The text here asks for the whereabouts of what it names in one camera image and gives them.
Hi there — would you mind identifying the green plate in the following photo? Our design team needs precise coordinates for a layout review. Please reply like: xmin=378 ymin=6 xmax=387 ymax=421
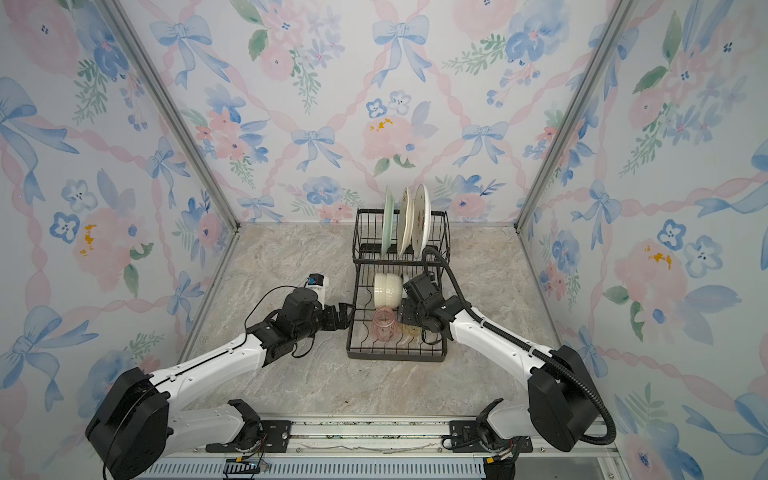
xmin=380 ymin=187 xmax=395 ymax=256

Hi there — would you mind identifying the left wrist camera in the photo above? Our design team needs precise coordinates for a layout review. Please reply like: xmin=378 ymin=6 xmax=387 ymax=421
xmin=305 ymin=273 xmax=327 ymax=305

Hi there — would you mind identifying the white floral plate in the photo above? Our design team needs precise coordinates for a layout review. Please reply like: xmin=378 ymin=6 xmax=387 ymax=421
xmin=412 ymin=184 xmax=431 ymax=259

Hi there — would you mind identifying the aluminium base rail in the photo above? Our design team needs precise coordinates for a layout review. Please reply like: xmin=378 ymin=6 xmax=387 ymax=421
xmin=140 ymin=416 xmax=630 ymax=479

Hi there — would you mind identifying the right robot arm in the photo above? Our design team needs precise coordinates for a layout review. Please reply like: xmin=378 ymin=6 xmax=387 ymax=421
xmin=404 ymin=274 xmax=615 ymax=452

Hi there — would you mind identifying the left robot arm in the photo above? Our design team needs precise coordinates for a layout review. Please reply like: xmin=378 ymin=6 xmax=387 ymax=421
xmin=86 ymin=286 xmax=355 ymax=479

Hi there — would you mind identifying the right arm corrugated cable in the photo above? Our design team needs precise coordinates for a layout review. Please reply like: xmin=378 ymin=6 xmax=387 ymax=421
xmin=421 ymin=245 xmax=617 ymax=446

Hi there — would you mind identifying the black wire dish rack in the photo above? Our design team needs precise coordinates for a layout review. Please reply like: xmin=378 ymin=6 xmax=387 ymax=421
xmin=346 ymin=208 xmax=448 ymax=362

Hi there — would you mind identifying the yellow glass cup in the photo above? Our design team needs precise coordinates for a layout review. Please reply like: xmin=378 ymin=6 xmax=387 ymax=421
xmin=400 ymin=324 xmax=423 ymax=338

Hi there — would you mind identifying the cream plate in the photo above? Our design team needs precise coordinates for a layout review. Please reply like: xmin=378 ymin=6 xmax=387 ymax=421
xmin=397 ymin=187 xmax=415 ymax=257

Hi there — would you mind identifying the pink glass cup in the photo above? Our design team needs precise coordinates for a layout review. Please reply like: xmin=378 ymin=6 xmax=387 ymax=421
xmin=371 ymin=307 xmax=399 ymax=343

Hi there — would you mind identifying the cream ribbed bowl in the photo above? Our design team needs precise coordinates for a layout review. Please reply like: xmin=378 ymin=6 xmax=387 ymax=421
xmin=373 ymin=272 xmax=403 ymax=309

